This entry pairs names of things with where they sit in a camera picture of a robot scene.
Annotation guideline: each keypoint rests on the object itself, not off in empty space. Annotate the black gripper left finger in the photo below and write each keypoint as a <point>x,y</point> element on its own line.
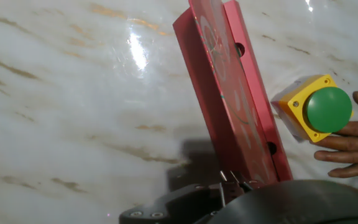
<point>172,205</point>

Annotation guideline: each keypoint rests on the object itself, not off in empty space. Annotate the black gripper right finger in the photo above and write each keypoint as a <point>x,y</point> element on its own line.
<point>240,187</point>

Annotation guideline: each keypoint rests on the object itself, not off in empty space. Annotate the green button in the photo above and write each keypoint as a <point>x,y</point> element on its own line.
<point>328,109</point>

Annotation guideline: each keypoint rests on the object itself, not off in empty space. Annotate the red folded cardboard stand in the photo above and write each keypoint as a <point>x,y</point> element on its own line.
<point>228,109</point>

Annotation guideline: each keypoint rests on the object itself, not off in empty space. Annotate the marble pattern board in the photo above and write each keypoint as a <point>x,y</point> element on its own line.
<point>73,109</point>

